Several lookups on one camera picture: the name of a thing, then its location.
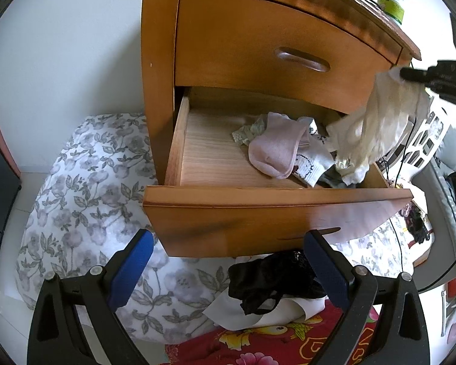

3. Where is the cream sheer stocking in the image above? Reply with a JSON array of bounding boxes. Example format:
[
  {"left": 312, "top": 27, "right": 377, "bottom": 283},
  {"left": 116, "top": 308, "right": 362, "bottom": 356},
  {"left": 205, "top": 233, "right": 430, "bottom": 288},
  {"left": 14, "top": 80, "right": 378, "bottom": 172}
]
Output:
[{"left": 326, "top": 67, "right": 431, "bottom": 186}]

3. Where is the white garment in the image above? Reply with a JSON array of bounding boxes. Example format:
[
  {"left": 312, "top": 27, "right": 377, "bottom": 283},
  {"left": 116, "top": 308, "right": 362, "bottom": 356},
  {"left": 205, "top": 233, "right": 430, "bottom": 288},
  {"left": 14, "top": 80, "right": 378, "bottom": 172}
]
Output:
[{"left": 203, "top": 290, "right": 327, "bottom": 331}]

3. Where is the black lace underwear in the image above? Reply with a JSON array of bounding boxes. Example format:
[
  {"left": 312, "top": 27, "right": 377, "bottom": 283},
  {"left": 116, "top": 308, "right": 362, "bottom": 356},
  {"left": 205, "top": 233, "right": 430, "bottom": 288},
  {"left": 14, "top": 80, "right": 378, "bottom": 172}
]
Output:
[{"left": 228, "top": 249, "right": 326, "bottom": 314}]

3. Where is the pink sock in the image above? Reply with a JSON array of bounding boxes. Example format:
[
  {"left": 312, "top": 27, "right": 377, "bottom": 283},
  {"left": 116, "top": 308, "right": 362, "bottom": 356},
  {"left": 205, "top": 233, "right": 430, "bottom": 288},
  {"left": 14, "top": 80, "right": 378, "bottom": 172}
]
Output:
[{"left": 248, "top": 112, "right": 313, "bottom": 180}]

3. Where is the white green pill bottle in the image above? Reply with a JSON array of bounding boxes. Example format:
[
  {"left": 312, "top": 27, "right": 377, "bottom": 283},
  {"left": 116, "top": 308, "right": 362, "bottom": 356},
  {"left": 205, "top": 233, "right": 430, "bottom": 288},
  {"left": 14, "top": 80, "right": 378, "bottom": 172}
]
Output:
[{"left": 377, "top": 0, "right": 404, "bottom": 25}]

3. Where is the white lattice shelf rack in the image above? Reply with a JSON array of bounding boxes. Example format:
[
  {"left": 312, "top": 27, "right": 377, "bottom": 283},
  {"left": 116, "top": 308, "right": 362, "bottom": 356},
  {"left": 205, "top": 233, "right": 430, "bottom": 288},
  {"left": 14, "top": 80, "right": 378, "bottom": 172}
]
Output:
[{"left": 377, "top": 97, "right": 450, "bottom": 180}]

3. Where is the grey sofa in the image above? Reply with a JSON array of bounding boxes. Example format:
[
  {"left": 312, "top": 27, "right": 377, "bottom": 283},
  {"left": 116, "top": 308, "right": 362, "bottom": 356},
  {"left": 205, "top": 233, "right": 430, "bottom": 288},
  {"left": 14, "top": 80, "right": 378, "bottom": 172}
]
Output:
[{"left": 411, "top": 127, "right": 456, "bottom": 292}]

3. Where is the red floral blanket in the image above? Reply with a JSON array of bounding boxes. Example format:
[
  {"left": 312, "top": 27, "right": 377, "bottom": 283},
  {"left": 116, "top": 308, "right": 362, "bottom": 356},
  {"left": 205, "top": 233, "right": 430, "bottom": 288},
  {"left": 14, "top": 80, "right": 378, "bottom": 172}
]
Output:
[{"left": 163, "top": 299, "right": 382, "bottom": 365}]

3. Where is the colourful clutter pile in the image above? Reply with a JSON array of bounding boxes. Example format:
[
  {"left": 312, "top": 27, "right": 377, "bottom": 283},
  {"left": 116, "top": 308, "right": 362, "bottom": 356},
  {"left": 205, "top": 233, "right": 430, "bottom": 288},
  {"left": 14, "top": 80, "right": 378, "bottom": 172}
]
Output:
[{"left": 399, "top": 202, "right": 433, "bottom": 248}]

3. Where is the white patterned sock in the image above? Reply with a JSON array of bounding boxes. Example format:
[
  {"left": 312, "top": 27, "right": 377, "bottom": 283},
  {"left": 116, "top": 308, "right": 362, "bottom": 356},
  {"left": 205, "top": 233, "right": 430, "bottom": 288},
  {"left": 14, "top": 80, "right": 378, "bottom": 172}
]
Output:
[{"left": 292, "top": 134, "right": 334, "bottom": 187}]

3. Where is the grey floral bedsheet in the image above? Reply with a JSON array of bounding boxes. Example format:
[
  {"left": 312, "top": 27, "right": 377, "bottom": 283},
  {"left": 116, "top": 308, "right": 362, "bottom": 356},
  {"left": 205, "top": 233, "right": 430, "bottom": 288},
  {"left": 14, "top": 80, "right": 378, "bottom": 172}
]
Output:
[{"left": 14, "top": 112, "right": 420, "bottom": 345}]

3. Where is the wooden nightstand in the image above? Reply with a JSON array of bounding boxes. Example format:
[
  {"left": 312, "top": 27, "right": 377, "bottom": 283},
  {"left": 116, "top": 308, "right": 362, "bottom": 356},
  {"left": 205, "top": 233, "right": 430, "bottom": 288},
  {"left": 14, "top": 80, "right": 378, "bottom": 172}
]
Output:
[{"left": 141, "top": 0, "right": 421, "bottom": 179}]

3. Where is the black charging cable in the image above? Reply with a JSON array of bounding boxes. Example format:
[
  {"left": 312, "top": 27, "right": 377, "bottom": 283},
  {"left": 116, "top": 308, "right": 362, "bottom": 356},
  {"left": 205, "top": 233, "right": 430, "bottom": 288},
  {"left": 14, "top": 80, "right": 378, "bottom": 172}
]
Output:
[{"left": 326, "top": 0, "right": 423, "bottom": 275}]

